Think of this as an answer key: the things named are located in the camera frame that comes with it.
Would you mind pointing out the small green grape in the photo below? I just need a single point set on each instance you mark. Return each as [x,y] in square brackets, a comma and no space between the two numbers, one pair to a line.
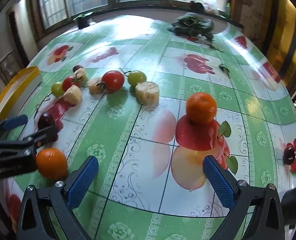
[57,89]

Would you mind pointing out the small red tomato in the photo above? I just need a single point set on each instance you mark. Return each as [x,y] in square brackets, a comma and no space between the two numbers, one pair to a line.
[69,82]

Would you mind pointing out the leafy green vegetable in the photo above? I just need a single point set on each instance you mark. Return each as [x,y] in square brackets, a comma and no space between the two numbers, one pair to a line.
[190,26]

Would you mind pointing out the large green grape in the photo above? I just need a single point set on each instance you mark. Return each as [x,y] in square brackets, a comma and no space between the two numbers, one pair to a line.
[136,78]

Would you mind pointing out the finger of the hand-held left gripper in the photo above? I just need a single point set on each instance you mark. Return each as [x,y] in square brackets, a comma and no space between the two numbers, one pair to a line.
[44,134]
[15,122]

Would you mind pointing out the yellow-edged white tray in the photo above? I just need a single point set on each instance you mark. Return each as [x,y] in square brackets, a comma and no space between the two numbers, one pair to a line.
[5,97]

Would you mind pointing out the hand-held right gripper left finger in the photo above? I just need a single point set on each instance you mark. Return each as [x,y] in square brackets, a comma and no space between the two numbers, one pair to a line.
[83,182]

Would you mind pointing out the green bottle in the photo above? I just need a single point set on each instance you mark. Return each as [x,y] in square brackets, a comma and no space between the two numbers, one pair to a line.
[228,10]

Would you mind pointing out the thick banana slice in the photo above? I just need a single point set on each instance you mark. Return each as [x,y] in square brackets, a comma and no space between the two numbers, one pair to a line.
[147,93]

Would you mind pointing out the green leaf scrap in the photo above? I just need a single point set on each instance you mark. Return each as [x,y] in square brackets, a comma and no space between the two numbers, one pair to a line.
[224,69]

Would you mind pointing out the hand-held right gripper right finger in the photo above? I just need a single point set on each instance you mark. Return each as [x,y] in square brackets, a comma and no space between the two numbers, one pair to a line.
[218,182]

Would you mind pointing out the large red tomato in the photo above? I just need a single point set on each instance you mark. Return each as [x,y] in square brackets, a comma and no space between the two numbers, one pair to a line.
[113,80]

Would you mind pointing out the fruit print green tablecloth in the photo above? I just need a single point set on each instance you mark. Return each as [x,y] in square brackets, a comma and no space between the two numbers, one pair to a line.
[143,135]

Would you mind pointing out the dark purple grape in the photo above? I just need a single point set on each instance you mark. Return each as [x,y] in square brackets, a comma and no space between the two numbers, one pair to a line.
[289,155]

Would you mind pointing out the orange mandarin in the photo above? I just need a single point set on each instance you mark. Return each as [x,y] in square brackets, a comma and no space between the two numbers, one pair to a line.
[51,163]
[201,107]

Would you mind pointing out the black plant pot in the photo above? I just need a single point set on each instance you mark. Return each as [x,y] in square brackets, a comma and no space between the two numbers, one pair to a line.
[83,22]

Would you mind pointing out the white plastic bag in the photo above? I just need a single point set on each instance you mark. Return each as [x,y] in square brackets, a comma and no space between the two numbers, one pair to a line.
[209,0]

